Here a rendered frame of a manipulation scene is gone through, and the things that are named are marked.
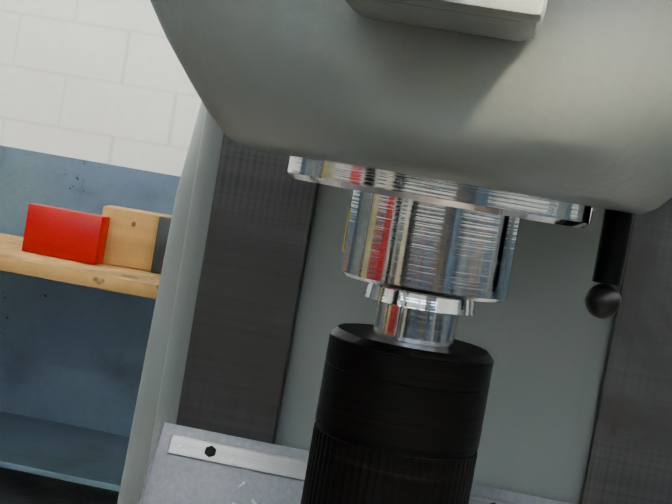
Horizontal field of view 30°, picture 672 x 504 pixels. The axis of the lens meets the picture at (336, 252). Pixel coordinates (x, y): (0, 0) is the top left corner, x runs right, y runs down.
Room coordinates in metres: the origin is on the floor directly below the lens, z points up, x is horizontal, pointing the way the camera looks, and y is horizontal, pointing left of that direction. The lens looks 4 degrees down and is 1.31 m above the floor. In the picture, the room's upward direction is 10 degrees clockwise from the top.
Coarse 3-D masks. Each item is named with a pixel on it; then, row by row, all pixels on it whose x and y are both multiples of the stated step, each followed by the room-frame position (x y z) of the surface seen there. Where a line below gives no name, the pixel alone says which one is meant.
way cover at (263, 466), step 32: (160, 448) 0.73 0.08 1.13; (192, 448) 0.73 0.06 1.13; (224, 448) 0.73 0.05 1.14; (256, 448) 0.73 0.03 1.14; (288, 448) 0.73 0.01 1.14; (160, 480) 0.72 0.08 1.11; (192, 480) 0.72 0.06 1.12; (224, 480) 0.72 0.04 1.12; (256, 480) 0.72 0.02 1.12; (288, 480) 0.72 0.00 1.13
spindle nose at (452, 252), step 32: (352, 224) 0.34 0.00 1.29; (384, 224) 0.33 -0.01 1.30; (416, 224) 0.33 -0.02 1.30; (448, 224) 0.33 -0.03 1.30; (480, 224) 0.33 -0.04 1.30; (512, 224) 0.34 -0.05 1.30; (352, 256) 0.34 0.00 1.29; (384, 256) 0.33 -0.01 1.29; (416, 256) 0.33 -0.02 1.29; (448, 256) 0.33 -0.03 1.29; (480, 256) 0.33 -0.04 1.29; (512, 256) 0.35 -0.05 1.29; (416, 288) 0.33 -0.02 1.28; (448, 288) 0.33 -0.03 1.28; (480, 288) 0.33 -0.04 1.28
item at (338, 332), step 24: (336, 336) 0.34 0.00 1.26; (360, 336) 0.34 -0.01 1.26; (336, 360) 0.34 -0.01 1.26; (360, 360) 0.33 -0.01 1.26; (384, 360) 0.33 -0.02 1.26; (408, 360) 0.33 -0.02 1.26; (432, 360) 0.33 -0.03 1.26; (456, 360) 0.33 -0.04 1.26; (480, 360) 0.34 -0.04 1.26; (408, 384) 0.33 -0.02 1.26; (432, 384) 0.33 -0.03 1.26; (456, 384) 0.33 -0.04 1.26; (480, 384) 0.34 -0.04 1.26
